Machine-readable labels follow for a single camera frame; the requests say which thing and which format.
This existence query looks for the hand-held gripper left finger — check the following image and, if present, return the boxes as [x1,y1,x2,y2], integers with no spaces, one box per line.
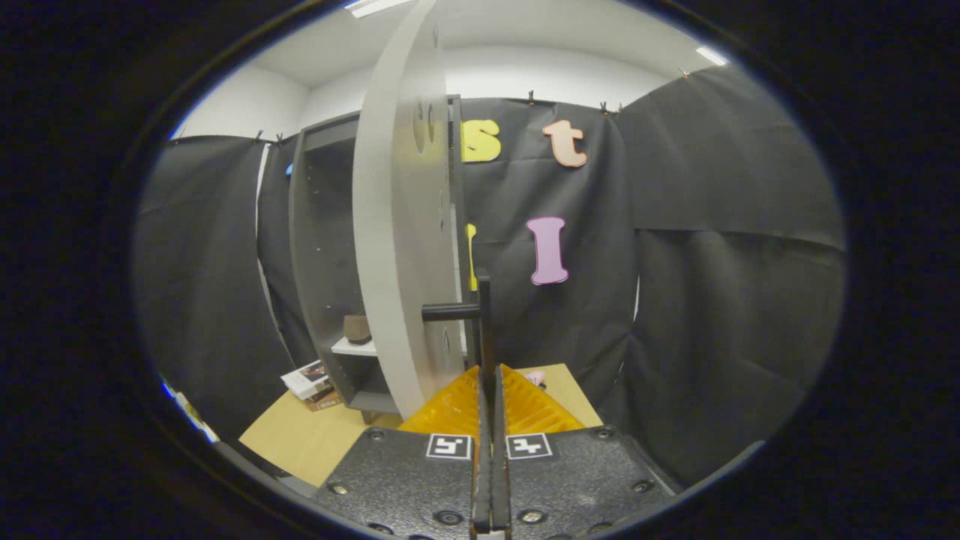
[311,365,494,540]

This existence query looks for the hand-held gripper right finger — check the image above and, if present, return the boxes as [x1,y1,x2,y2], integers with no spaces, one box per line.
[491,364,680,540]

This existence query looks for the black door handle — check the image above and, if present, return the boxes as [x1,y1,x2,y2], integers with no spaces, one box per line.
[421,274,494,376]

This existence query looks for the dark grey shoe cabinet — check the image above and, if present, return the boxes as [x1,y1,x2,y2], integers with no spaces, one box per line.
[289,94,470,425]

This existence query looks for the pale clutter pile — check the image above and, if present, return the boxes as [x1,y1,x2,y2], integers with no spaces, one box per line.
[161,381,220,443]

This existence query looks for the black backdrop cloth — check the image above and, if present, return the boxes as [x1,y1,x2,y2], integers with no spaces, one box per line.
[135,64,848,488]

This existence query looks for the long ceiling light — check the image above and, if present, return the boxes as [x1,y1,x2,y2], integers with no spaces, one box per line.
[345,0,413,19]

